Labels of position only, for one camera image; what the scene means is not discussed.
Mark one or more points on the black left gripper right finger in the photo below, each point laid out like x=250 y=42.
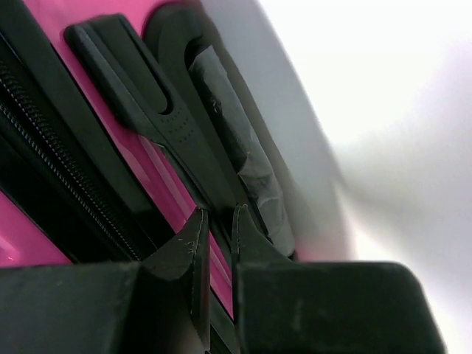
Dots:
x=282 y=306

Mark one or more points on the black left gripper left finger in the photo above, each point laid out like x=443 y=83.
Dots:
x=159 y=305

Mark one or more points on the pink hard-shell suitcase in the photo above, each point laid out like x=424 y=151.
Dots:
x=67 y=174

